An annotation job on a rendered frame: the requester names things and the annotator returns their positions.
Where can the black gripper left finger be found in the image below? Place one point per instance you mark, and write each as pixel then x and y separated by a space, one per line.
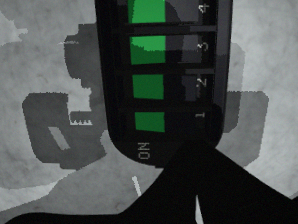
pixel 171 199

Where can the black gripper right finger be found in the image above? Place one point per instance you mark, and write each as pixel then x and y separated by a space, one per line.
pixel 228 194

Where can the dark grey switch panel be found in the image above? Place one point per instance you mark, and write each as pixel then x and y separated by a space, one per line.
pixel 164 66

